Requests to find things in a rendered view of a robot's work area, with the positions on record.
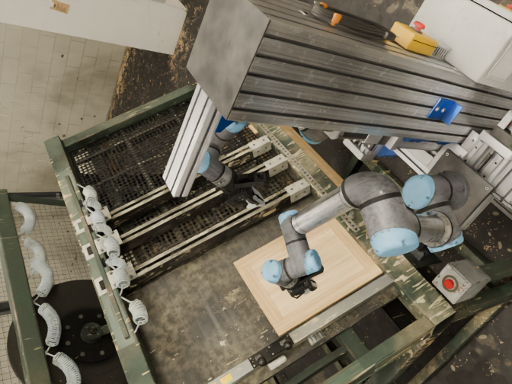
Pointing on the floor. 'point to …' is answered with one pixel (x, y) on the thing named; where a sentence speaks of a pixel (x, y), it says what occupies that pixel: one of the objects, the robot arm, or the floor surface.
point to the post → (497, 269)
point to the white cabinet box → (104, 20)
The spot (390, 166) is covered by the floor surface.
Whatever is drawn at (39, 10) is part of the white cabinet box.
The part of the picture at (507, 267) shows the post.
